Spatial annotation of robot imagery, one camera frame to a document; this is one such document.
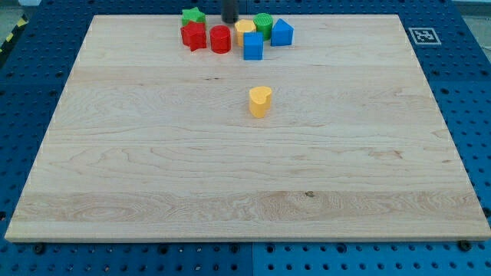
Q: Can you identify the blue triangle block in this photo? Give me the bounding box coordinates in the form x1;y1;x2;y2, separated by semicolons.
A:
271;18;294;47

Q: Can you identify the yellow heart block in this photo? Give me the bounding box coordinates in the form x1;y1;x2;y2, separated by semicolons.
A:
249;86;272;118

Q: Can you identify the light wooden board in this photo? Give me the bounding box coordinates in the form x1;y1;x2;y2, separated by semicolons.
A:
5;15;490;243

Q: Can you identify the blue cube block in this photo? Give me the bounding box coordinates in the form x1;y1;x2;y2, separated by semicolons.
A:
243;32;264;61

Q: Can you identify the red cylinder block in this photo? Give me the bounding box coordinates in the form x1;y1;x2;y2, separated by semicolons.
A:
209;25;232;54

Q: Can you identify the yellow hexagon block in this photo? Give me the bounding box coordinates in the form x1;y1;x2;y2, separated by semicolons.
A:
234;19;256;47

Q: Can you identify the red star block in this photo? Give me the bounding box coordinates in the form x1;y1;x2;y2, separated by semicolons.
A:
180;21;207;51

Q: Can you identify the green cylinder block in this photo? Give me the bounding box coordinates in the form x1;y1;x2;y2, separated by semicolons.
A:
253;13;273;41

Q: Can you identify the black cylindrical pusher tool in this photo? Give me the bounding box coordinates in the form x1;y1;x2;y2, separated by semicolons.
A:
221;0;239;24

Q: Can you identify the green star block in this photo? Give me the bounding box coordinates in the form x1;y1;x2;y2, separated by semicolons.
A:
181;7;206;27

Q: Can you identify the white fiducial marker tag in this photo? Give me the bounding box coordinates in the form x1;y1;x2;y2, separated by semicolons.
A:
409;27;441;45

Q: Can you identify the black bolt left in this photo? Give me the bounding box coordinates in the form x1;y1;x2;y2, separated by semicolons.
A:
32;243;46;255

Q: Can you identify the black bolt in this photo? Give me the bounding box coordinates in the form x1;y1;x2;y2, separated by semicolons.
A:
32;243;46;255
457;240;473;252

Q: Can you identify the black bolt right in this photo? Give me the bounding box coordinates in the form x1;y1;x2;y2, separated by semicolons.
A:
457;240;473;252

